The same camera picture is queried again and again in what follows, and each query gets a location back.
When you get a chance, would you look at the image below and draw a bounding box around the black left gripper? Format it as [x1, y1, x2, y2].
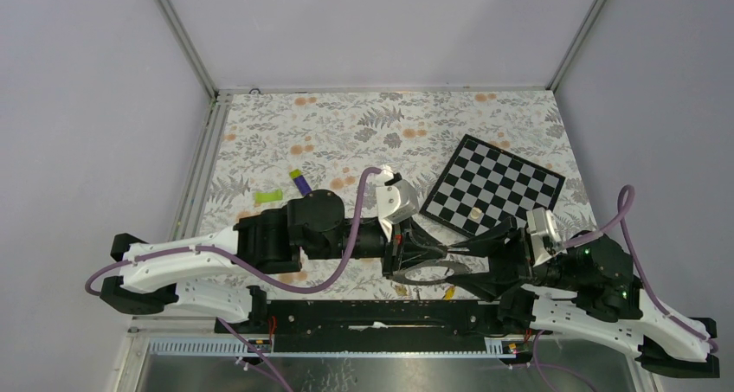
[306, 218, 448, 281]

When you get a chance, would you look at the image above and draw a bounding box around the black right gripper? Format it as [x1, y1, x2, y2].
[441, 213, 583, 301]

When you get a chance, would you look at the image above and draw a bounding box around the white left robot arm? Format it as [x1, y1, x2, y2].
[84, 167, 447, 332]

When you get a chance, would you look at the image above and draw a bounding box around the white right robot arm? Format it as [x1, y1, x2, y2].
[448, 208, 720, 378]

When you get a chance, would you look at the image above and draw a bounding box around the white chess piece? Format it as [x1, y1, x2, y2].
[469, 208, 482, 221]

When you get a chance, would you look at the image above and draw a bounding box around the black white chessboard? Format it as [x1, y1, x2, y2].
[420, 134, 565, 237]

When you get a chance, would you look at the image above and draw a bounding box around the purple yellow marker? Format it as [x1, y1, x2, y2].
[289, 170, 312, 196]

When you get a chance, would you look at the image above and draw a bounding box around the green marker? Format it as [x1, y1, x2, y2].
[254, 189, 283, 203]

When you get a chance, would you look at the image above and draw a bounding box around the black front rail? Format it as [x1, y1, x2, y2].
[229, 300, 536, 335]

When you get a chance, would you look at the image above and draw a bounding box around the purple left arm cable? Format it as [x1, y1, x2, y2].
[85, 165, 397, 392]

